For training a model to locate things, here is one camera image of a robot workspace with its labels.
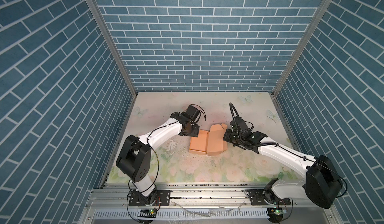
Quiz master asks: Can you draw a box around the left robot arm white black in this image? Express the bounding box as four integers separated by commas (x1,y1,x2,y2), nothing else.
116,118,199,198

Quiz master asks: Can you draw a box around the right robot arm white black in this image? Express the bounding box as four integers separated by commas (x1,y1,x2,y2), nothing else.
223,129,343,209

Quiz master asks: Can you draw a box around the aluminium front rail frame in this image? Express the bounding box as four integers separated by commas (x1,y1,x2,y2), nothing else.
80,184,342,224

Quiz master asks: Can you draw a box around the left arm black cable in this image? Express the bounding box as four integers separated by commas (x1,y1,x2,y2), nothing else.
127,122,181,195

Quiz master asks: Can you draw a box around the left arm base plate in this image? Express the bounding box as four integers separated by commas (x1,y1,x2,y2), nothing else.
128,189,171,207

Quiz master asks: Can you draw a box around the pink cardboard paper box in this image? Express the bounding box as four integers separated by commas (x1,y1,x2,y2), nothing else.
189,124,228,156

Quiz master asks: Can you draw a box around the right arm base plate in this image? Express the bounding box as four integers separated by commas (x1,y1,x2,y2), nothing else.
245,189,292,206

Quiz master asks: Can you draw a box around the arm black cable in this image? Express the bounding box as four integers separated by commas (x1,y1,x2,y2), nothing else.
127,122,181,195
229,102,349,198

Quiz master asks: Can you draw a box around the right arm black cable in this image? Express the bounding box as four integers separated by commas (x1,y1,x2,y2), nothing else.
229,102,349,198

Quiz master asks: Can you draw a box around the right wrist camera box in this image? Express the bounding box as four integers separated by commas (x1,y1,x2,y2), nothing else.
230,117,251,136

